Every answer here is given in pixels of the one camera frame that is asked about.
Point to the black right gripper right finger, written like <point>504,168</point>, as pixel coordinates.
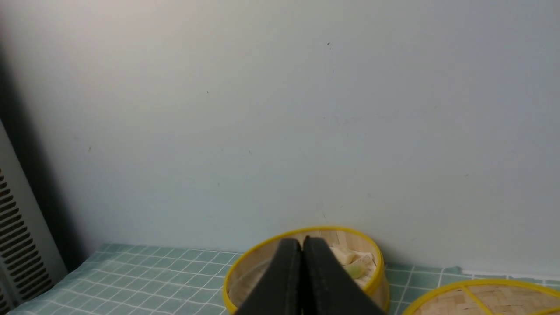
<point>327,287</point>

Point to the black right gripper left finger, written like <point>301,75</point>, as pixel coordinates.
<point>277,291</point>

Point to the green dumpling upper steamer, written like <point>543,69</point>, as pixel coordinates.
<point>356,269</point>

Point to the white dumpling at steamer top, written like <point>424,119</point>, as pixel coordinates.
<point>346,256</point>

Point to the yellow-rimmed bamboo steamer basket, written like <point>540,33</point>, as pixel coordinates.
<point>246,271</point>

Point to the yellow-rimmed bamboo steamer lid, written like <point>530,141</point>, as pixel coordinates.
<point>487,297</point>

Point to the green checkered tablecloth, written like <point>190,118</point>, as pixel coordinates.
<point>137,280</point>

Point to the white vented appliance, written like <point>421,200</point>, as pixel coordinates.
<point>30,262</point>

